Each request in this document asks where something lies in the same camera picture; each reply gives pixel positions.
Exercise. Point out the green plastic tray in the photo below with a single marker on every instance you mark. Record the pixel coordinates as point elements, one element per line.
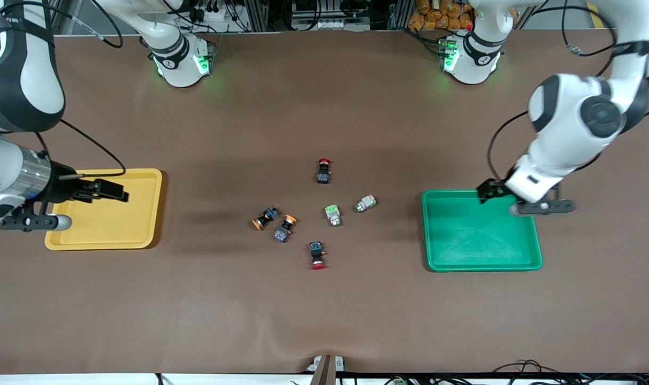
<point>474,240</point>

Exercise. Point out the white power strip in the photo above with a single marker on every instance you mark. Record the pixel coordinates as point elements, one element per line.
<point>214,13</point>
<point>319,24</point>

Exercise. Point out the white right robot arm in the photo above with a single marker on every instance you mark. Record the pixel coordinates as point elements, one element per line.
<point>19,80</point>

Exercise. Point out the brown table mat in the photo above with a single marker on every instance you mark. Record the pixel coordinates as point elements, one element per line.
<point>356,310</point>

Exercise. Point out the yellow pushbutton switch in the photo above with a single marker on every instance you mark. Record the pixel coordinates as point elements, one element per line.
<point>282,232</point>
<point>268,215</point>

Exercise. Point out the orange mesh bag pile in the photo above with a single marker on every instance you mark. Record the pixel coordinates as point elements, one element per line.
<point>436,18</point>

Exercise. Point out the red mushroom pushbutton switch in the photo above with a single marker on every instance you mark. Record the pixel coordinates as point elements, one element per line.
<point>317,250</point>
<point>323,175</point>

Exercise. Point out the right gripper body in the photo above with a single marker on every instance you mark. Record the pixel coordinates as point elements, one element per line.
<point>62,187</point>

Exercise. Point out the aluminium frame rail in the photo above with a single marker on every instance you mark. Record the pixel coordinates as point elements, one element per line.
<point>252,13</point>

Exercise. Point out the table edge camera mount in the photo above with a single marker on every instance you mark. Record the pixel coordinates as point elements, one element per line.
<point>324,374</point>

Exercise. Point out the yellow plastic tray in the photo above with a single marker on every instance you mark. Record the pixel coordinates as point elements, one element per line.
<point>121,224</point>

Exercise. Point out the green pushbutton switch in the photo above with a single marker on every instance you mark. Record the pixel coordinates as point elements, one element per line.
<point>332,213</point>

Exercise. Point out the silver-white button switch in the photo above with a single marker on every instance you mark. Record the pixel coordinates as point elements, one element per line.
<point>366,203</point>

